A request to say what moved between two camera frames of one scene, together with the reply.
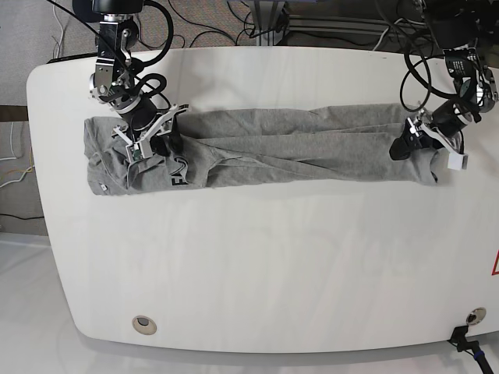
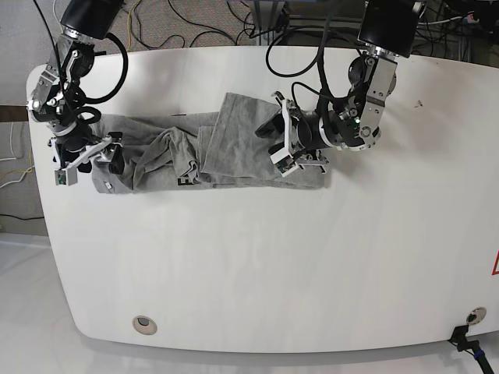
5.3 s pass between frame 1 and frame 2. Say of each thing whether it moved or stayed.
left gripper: moved
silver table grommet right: stayed
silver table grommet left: stayed
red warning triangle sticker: stayed
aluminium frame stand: stayed
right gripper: moved
